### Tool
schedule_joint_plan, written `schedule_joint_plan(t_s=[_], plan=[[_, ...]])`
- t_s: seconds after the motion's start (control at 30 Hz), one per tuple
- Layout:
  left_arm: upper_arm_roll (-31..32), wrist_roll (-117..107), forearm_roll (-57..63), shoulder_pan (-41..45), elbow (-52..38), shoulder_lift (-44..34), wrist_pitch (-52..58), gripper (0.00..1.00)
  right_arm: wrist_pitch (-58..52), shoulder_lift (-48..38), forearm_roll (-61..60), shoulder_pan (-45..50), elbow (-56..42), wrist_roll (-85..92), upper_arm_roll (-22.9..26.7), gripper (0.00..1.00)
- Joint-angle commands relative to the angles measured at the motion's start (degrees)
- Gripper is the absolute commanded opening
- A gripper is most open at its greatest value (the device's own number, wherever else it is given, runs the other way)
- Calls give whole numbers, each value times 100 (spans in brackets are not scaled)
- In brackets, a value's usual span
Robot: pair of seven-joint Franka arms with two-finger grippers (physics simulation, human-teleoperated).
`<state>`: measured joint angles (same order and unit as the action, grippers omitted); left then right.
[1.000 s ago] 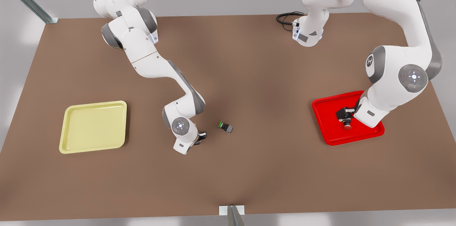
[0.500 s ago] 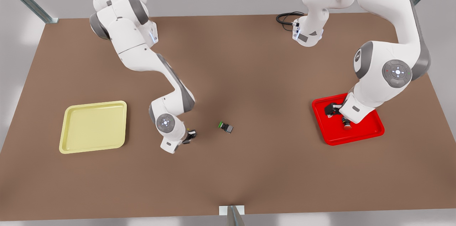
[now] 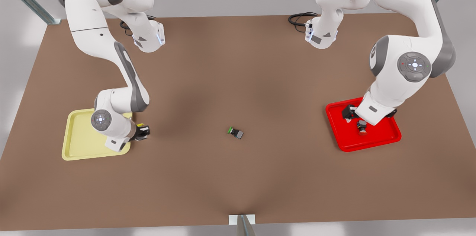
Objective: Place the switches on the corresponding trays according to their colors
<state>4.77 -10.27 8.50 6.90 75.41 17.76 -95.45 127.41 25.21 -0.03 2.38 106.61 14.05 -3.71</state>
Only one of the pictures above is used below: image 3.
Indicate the red push-button switch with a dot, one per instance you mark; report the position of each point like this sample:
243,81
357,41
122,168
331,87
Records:
362,127

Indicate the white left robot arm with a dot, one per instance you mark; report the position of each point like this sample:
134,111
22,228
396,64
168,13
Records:
405,64

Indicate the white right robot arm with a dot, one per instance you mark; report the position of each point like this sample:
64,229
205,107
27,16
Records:
93,20

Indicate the red tray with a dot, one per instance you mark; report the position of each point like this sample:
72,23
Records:
366,135

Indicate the yellow tray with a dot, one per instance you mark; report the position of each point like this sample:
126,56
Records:
83,137

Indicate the green push-button switch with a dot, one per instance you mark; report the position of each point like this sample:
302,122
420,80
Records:
235,132

